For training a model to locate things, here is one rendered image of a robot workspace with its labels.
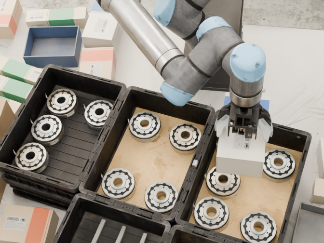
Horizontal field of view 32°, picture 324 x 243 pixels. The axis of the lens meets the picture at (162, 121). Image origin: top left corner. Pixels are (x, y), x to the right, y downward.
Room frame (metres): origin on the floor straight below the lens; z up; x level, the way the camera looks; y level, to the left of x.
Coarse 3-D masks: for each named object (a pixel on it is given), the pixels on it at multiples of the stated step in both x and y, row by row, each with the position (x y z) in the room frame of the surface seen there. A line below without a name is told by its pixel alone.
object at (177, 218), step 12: (300, 132) 0.83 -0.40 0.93; (204, 144) 0.84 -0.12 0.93; (300, 168) 0.71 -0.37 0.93; (192, 180) 0.73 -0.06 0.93; (180, 204) 0.66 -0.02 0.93; (288, 204) 0.61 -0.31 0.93; (180, 216) 0.62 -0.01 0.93; (288, 216) 0.57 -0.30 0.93; (192, 228) 0.58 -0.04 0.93; (204, 228) 0.58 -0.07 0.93; (228, 240) 0.53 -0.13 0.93; (240, 240) 0.53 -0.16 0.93
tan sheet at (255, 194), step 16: (272, 144) 0.86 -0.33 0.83; (240, 176) 0.76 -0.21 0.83; (208, 192) 0.73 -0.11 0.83; (240, 192) 0.71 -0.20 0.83; (256, 192) 0.70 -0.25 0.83; (272, 192) 0.69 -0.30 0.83; (288, 192) 0.69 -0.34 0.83; (240, 208) 0.66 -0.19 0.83; (256, 208) 0.65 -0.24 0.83; (272, 208) 0.64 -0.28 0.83
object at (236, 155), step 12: (228, 96) 0.86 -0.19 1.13; (264, 96) 0.84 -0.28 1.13; (228, 144) 0.71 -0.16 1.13; (240, 144) 0.71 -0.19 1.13; (252, 144) 0.70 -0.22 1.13; (264, 144) 0.70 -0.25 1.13; (216, 156) 0.68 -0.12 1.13; (228, 156) 0.68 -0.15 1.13; (240, 156) 0.67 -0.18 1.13; (252, 156) 0.67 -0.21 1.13; (216, 168) 0.68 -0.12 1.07; (228, 168) 0.67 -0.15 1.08; (240, 168) 0.66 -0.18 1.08; (252, 168) 0.65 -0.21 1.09
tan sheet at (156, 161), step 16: (128, 128) 1.00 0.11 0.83; (128, 144) 0.94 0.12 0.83; (144, 144) 0.93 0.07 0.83; (160, 144) 0.92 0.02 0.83; (112, 160) 0.89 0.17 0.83; (128, 160) 0.88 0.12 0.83; (144, 160) 0.87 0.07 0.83; (160, 160) 0.86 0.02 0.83; (176, 160) 0.85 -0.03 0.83; (144, 176) 0.81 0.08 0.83; (160, 176) 0.80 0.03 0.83; (176, 176) 0.80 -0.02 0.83; (144, 192) 0.76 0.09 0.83
